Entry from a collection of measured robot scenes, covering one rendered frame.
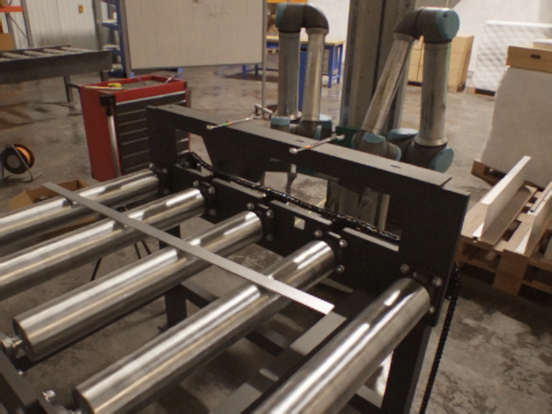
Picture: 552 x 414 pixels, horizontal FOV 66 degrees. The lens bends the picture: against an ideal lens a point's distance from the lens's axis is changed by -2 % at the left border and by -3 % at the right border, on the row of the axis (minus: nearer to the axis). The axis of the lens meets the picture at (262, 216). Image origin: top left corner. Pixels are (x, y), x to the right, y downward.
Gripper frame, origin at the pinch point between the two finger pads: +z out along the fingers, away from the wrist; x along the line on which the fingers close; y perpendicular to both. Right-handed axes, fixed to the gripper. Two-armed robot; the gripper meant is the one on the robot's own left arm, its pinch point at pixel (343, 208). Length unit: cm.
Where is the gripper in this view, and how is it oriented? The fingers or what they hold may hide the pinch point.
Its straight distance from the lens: 192.1
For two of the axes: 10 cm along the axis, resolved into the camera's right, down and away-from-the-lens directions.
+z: -3.6, 9.1, 2.0
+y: -5.7, -0.5, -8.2
